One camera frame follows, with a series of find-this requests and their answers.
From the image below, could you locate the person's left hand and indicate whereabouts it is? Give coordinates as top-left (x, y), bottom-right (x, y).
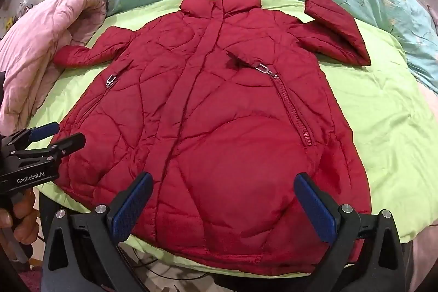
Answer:
top-left (0, 190), bottom-right (40, 245)

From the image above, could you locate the black cable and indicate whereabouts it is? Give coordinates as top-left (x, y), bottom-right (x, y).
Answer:
top-left (130, 244), bottom-right (210, 281)

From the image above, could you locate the red quilted jacket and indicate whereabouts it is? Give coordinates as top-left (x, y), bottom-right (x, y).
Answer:
top-left (53, 0), bottom-right (373, 277)

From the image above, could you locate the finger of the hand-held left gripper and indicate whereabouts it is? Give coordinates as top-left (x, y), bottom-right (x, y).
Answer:
top-left (14, 132), bottom-right (87, 163)
top-left (5, 122), bottom-right (61, 151)

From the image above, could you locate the light green bed sheet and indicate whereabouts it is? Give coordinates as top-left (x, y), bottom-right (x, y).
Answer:
top-left (25, 0), bottom-right (438, 279)

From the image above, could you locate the pink quilt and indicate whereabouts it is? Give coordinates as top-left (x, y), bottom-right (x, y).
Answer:
top-left (0, 0), bottom-right (108, 138)

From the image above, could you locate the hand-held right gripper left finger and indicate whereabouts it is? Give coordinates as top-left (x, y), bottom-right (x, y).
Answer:
top-left (41, 172), bottom-right (154, 292)

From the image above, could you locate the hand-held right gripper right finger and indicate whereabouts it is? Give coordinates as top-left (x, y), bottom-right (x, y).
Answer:
top-left (293, 172), bottom-right (408, 292)

